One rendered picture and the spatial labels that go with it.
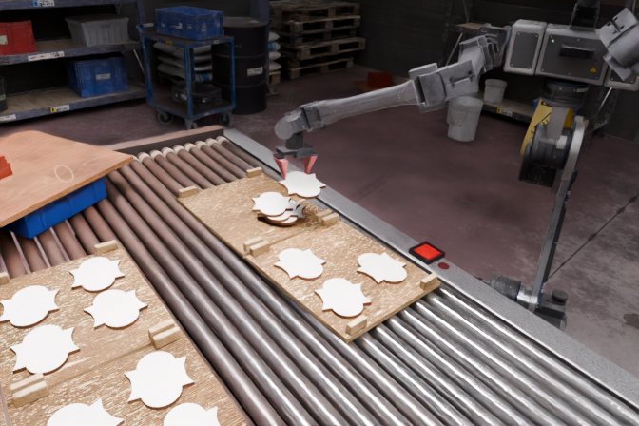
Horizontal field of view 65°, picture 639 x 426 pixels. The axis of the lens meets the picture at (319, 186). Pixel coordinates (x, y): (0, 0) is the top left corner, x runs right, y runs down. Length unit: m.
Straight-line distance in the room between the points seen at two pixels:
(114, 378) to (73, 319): 0.23
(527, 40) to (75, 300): 1.49
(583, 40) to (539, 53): 0.13
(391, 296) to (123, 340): 0.64
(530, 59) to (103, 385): 1.48
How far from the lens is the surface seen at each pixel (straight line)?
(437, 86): 1.27
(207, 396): 1.09
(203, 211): 1.67
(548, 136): 1.85
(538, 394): 1.23
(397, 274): 1.39
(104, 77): 5.67
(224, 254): 1.49
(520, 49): 1.78
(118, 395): 1.13
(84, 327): 1.30
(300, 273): 1.36
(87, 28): 5.50
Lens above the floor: 1.76
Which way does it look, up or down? 27 degrees down
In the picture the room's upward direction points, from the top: 3 degrees clockwise
